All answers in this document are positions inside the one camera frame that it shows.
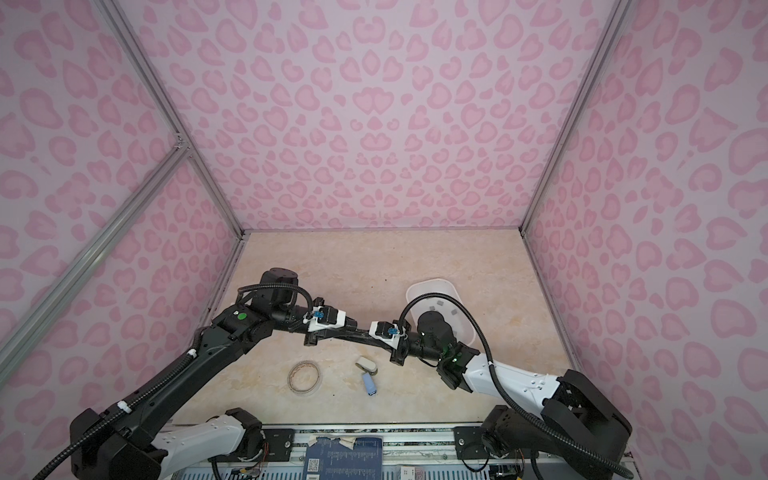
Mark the blue mini stapler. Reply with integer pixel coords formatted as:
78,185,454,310
361,371,378,396

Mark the black stapler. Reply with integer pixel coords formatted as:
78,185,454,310
321,328,383,346

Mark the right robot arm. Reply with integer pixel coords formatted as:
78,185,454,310
373,292,635,479

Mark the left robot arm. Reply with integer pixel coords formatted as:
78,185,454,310
36,268,379,479

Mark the clear tape roll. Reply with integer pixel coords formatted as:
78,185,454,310
287,360,322,396

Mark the white plastic tray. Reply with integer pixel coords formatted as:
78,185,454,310
405,277,479,349

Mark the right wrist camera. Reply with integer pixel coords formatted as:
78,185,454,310
368,321,408,349

